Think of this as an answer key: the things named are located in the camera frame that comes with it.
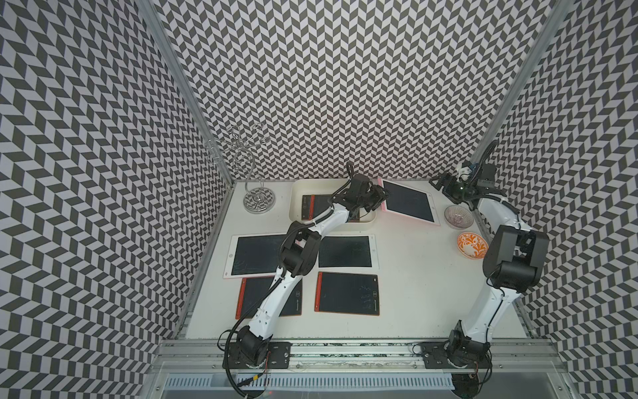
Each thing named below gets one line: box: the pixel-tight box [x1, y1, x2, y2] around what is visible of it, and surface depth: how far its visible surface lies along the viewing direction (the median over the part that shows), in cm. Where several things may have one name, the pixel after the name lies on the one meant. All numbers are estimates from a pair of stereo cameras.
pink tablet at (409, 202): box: [377, 177, 442, 227], surface depth 109 cm
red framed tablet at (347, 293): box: [314, 271, 380, 316], surface depth 86 cm
